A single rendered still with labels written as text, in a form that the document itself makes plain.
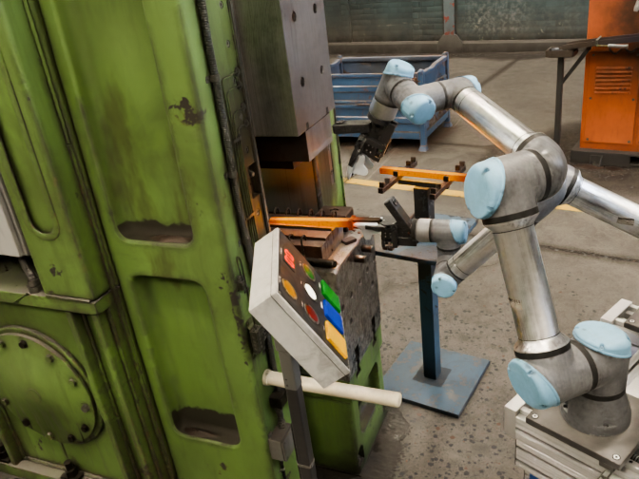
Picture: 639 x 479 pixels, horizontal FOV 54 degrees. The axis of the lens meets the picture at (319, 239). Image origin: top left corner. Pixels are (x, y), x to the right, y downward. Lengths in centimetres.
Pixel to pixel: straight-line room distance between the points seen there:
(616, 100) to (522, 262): 398
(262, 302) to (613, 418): 81
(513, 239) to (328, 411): 126
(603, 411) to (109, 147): 146
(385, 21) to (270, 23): 864
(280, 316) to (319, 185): 102
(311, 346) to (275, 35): 84
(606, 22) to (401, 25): 550
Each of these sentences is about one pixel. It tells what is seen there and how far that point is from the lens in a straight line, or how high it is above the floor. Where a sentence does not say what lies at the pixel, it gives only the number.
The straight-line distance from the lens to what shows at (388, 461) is 262.
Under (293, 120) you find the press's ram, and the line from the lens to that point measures 182.
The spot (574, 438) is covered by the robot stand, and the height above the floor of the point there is 82.
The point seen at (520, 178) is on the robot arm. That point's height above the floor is 140.
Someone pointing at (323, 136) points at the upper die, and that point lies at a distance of 200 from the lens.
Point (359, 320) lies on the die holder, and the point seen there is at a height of 63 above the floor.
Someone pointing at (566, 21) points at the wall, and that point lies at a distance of 943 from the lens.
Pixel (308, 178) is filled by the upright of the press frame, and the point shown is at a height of 107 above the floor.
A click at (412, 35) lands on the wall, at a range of 1023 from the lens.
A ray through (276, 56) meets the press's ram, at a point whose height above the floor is 159.
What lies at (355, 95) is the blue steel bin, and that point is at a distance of 590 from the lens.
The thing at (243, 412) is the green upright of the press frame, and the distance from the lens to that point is 214.
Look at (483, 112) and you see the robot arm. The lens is 157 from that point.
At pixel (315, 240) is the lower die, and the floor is 98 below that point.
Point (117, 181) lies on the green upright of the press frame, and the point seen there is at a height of 130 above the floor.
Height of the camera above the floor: 189
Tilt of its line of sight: 26 degrees down
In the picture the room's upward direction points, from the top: 8 degrees counter-clockwise
